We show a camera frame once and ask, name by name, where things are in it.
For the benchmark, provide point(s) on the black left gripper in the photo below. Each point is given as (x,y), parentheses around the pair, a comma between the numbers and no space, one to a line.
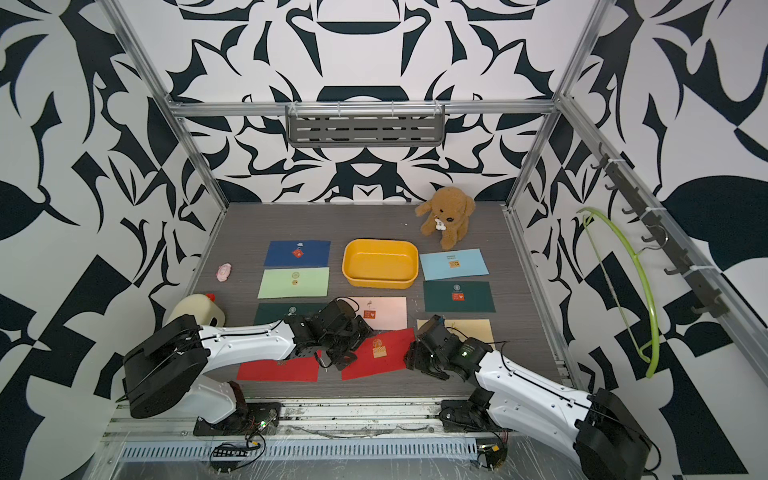
(359,337)

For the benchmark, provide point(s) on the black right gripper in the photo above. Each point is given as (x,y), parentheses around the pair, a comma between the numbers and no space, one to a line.
(412,359)

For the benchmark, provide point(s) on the cream yellow envelope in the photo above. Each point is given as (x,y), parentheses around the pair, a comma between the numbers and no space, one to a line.
(471,328)

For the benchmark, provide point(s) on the pink envelope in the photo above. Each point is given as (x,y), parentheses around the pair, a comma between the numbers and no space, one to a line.
(381,313)

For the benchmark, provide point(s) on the red envelope with gold seal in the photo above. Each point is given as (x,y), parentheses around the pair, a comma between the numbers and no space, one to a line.
(381,354)

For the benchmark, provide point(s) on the dark green envelope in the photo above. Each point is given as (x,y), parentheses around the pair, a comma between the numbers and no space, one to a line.
(458,296)
(268,313)

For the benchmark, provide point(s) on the yellow plastic storage box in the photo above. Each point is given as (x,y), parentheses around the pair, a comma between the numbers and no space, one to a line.
(381,264)

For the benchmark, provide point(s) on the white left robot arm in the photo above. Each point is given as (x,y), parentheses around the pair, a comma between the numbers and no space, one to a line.
(167,374)

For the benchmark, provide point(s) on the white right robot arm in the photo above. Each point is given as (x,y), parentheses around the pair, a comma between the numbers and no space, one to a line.
(595,430)

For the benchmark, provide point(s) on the light green envelope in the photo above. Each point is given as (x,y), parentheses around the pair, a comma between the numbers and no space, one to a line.
(294,283)

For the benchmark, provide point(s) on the red envelope left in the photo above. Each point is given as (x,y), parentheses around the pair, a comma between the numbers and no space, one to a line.
(295,370)

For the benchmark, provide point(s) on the dark blue envelope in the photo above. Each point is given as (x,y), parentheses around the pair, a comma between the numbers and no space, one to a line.
(298,254)

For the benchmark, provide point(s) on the light blue envelope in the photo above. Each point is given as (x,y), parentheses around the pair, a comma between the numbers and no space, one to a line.
(453,264)

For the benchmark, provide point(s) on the small pink toy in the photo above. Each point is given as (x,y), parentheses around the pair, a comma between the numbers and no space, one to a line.
(223,272)

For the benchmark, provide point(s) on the brown plush dog toy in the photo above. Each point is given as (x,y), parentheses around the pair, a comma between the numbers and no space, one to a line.
(448,213)

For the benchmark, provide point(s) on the grey perforated metal shelf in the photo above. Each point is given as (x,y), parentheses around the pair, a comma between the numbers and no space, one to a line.
(365,124)

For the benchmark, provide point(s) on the green hoop hanger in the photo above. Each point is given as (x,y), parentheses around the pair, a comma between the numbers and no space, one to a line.
(649,352)

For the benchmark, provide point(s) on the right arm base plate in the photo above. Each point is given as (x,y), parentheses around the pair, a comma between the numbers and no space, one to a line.
(467,416)

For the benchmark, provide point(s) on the white slotted cable duct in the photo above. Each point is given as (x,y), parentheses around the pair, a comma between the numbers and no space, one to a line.
(455,448)

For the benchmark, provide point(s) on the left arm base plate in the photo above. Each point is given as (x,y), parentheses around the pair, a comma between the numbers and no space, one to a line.
(251,418)

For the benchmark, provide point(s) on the black connector block with cables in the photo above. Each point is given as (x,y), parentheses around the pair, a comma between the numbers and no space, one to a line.
(231,451)

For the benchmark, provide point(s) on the black hook rail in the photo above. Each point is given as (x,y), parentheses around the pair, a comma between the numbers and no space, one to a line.
(661,237)

